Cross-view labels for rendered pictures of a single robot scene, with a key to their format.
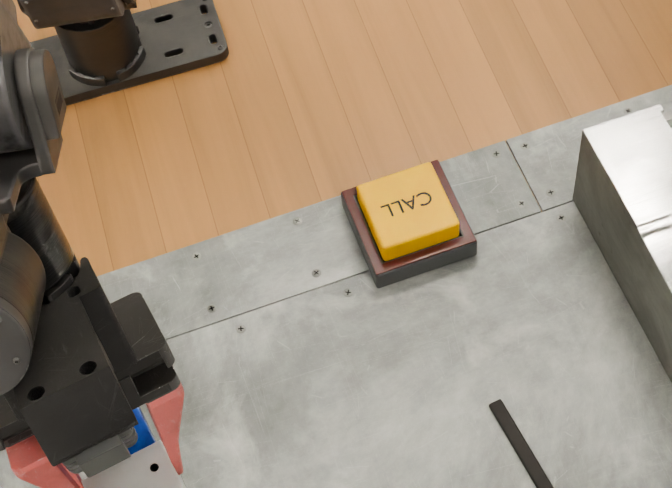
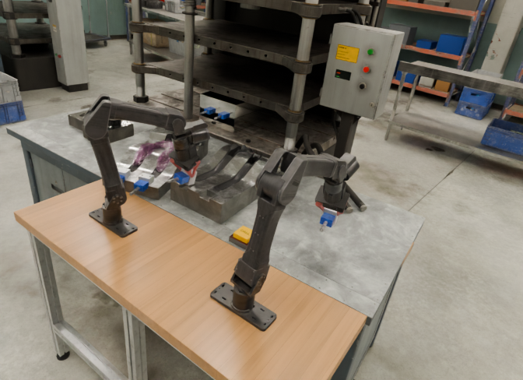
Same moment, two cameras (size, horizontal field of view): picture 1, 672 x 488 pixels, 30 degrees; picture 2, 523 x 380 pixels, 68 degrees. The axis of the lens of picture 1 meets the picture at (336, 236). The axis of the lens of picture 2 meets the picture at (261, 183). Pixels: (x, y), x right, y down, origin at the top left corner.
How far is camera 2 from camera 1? 1.49 m
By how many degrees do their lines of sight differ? 86
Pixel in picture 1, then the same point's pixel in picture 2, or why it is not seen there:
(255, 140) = not seen: hidden behind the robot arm
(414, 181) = (239, 233)
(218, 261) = (273, 262)
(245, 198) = not seen: hidden behind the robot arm
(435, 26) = (190, 255)
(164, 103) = not seen: hidden behind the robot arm
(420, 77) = (206, 251)
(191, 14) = (219, 293)
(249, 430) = (298, 244)
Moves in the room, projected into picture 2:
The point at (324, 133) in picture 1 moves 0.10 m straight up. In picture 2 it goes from (232, 260) to (233, 236)
